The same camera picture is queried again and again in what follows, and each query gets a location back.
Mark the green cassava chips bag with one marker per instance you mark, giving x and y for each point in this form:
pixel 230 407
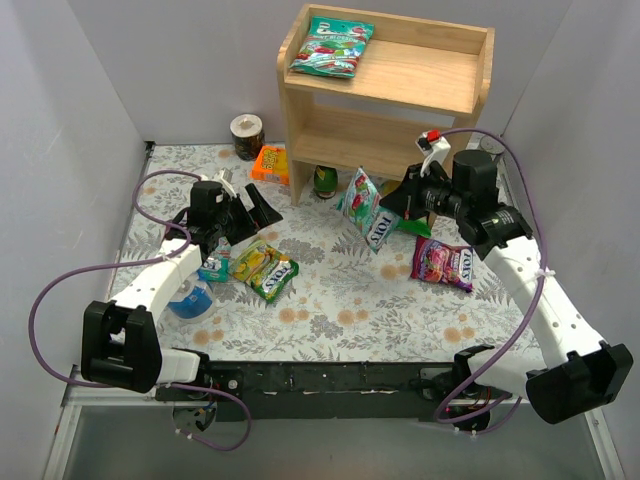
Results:
pixel 418 227

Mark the teal Fox's bag near left arm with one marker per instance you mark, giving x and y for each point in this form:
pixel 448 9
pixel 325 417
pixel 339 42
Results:
pixel 215 268

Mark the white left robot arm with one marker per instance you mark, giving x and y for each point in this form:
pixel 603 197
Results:
pixel 120 346

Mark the teal Fox's candy bag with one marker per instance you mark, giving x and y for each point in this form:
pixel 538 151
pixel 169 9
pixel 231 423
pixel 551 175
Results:
pixel 360 205
pixel 332 48

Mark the dark tape roll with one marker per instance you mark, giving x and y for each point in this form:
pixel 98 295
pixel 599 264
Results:
pixel 247 135

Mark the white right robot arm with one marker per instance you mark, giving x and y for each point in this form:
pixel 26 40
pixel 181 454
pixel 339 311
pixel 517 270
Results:
pixel 555 360

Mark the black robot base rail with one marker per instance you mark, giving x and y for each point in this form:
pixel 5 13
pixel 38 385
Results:
pixel 333 390

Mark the wooden two-tier shelf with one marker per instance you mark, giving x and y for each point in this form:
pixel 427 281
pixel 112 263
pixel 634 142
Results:
pixel 412 70

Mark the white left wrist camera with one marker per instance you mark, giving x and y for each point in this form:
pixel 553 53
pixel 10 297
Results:
pixel 224 177

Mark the orange candy box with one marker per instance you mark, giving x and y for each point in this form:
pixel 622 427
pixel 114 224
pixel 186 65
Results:
pixel 271 166

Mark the purple Fox's candy bag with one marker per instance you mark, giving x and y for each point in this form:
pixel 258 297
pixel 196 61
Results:
pixel 440 263

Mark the metal tin can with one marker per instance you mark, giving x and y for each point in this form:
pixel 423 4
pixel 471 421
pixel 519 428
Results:
pixel 491 145

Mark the green glass bottle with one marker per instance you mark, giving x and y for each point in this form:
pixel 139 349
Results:
pixel 325 181

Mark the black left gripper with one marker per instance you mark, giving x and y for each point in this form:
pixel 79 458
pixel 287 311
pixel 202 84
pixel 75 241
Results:
pixel 242 215

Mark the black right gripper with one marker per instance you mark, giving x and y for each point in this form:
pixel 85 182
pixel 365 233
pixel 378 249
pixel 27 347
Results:
pixel 413 190

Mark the yellow green Fox's candy bag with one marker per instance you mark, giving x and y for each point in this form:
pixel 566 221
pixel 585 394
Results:
pixel 264 269

